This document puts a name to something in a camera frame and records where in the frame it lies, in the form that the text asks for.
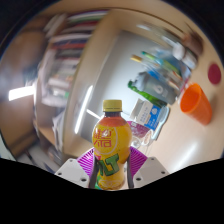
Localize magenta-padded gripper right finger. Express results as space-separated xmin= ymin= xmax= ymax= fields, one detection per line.
xmin=125 ymin=146 xmax=170 ymax=190

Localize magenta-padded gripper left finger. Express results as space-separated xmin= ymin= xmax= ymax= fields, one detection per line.
xmin=54 ymin=147 xmax=100 ymax=190

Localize yellow drink bottle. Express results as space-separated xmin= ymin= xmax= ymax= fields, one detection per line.
xmin=91 ymin=99 xmax=133 ymax=191

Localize pink pouch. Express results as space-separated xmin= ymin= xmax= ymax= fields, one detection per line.
xmin=127 ymin=120 xmax=151 ymax=139

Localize blue and white carton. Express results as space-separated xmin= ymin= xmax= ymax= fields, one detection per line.
xmin=129 ymin=98 xmax=164 ymax=132

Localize white under-shelf light bar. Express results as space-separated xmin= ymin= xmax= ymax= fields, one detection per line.
xmin=73 ymin=84 xmax=95 ymax=135

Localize tall green bottle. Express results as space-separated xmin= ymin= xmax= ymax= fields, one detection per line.
xmin=127 ymin=79 xmax=168 ymax=108

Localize orange plastic cup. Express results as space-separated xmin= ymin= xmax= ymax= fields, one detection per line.
xmin=179 ymin=82 xmax=213 ymax=126

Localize ceiling light strip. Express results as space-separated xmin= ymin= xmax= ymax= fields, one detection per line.
xmin=8 ymin=85 xmax=36 ymax=102

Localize clear bottle with green cap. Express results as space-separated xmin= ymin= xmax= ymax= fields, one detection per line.
xmin=141 ymin=50 xmax=188 ymax=73

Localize flat round red coaster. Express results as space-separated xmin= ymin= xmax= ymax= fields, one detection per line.
xmin=207 ymin=63 xmax=222 ymax=85

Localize wooden shelf unit with books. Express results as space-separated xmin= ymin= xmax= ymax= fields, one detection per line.
xmin=6 ymin=8 xmax=116 ymax=164

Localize brown mug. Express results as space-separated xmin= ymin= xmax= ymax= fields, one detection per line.
xmin=181 ymin=30 xmax=205 ymax=57

